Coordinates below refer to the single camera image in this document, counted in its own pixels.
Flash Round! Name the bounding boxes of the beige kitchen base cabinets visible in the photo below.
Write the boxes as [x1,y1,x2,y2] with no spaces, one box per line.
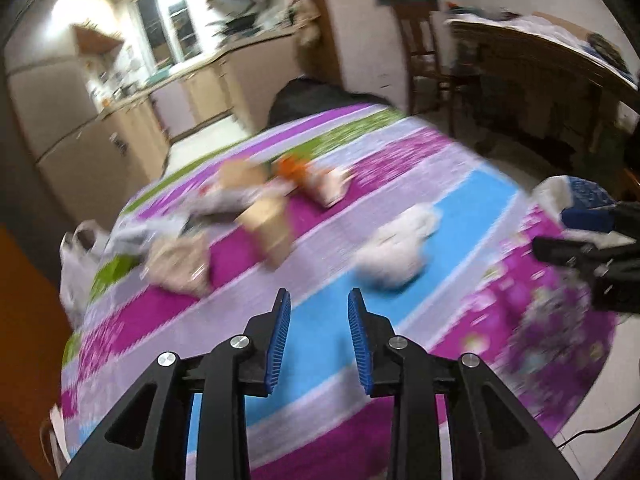
[105,27,306,161]

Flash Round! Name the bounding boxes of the beige cardboard piece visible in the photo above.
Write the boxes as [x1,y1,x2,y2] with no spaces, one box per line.
[220,160,266,191]

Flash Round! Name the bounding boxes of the gold foil packet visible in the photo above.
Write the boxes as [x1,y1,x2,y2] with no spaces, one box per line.
[240,195,296,268]

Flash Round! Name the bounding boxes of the grey refrigerator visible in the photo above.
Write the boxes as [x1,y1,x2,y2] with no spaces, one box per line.
[0,55,168,221]

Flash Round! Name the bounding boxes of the wooden wall cabinet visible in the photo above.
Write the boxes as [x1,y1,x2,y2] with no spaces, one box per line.
[72,22,123,56]

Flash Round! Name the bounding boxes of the striped floral tablecloth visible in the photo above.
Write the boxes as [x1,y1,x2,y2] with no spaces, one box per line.
[60,102,618,480]

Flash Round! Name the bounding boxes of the orange wooden cabinet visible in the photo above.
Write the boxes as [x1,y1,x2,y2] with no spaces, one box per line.
[0,225,71,480]

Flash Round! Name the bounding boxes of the orange white packet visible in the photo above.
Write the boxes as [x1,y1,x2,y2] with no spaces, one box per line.
[275,155,311,183]

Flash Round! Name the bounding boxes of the white pink wrapper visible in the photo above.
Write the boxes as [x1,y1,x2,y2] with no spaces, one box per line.
[305,167,351,208]

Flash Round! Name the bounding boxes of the black floor cable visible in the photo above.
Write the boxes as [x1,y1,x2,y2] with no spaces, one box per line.
[557,405,640,451]

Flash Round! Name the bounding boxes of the white blue-print plastic bag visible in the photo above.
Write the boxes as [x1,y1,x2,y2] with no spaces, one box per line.
[530,175,618,241]

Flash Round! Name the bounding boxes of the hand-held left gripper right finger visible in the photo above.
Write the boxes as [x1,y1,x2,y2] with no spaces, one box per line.
[347,287,576,480]

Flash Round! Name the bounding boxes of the kitchen window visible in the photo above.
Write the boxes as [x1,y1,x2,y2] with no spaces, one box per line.
[131,0,203,71]

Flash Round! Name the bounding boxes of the white crumpled paper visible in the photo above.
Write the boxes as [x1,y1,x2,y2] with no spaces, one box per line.
[355,205,443,288]

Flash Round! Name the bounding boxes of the grey crumpled plastic bag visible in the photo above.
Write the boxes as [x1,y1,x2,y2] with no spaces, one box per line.
[107,195,201,251]

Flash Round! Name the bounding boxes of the dark wooden side table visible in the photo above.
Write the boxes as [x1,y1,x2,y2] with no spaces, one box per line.
[445,15,640,156]

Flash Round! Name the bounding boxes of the clear plastic bag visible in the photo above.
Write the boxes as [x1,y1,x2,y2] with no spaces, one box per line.
[145,235,211,296]

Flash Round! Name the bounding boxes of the plain white plastic bag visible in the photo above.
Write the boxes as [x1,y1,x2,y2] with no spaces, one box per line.
[59,220,113,328]

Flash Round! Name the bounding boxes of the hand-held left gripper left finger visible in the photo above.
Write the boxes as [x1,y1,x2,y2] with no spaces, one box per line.
[60,287,292,480]

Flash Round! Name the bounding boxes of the hanging beige cloth bag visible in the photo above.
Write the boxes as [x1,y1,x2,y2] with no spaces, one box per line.
[295,0,326,48]

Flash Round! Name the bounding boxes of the white cloth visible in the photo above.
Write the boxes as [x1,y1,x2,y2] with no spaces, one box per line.
[500,10,586,41]

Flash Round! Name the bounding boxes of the dark wooden chair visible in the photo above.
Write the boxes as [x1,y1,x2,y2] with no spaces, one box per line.
[395,2,481,136]

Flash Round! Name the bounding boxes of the black wok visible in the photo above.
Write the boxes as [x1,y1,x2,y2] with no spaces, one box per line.
[220,12,258,31]

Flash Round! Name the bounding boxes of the large black bag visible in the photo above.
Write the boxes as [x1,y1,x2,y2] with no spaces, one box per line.
[267,77,396,128]

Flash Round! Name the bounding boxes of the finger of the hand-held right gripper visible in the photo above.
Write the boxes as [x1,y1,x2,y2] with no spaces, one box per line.
[531,236,603,267]
[560,201,640,241]

